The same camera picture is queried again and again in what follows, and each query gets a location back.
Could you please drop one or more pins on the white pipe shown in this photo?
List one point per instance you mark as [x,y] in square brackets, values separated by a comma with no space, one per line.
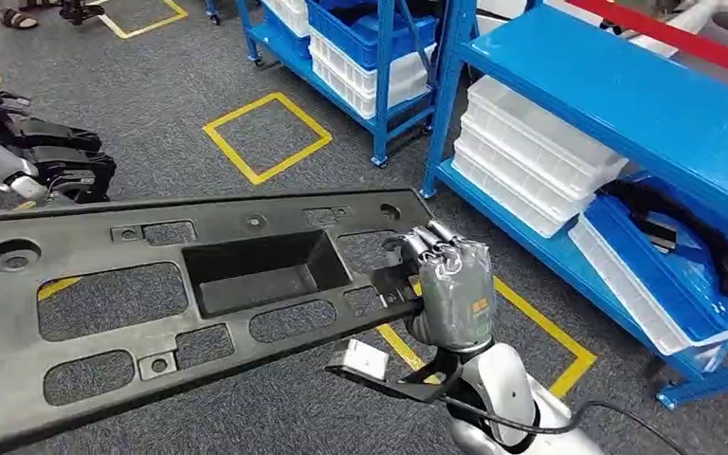
[690,19]

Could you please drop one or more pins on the person's foot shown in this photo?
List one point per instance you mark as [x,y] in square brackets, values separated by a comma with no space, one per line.
[18,19]

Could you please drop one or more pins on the white block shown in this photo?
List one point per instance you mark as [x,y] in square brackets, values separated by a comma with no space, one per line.
[499,16]

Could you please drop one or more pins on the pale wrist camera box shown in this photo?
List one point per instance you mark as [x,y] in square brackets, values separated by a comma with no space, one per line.
[361,359]
[28,188]

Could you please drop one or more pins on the red barrier bar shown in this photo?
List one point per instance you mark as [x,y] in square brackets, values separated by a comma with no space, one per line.
[684,41]

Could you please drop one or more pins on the black stand base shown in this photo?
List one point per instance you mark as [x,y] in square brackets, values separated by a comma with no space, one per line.
[81,11]

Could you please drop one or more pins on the black robot foot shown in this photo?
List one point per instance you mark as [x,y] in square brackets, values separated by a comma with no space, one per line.
[81,172]
[62,135]

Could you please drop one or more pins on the blue wheeled shelf rack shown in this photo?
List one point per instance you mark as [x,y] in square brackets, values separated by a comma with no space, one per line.
[384,94]
[212,12]

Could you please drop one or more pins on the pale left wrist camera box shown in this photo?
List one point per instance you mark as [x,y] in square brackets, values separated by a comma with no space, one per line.
[28,188]

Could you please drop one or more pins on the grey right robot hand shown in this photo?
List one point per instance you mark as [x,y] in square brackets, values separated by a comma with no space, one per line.
[458,295]

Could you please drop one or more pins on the large blue shelf rack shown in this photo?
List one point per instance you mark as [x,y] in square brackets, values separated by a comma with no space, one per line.
[621,107]

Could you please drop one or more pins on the blue crate with black parts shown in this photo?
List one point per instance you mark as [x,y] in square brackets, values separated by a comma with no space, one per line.
[665,282]

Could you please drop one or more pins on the blue plastic crate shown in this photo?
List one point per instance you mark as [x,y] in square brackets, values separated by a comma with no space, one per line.
[339,34]
[295,44]

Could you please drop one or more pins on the white shallow plastic tray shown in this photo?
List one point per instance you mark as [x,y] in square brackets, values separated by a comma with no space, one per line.
[502,172]
[546,125]
[515,154]
[496,194]

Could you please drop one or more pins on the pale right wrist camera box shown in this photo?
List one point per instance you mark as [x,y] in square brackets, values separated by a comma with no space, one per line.
[361,359]

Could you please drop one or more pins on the long black plastic panel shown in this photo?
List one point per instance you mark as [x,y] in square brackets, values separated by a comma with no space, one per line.
[87,245]

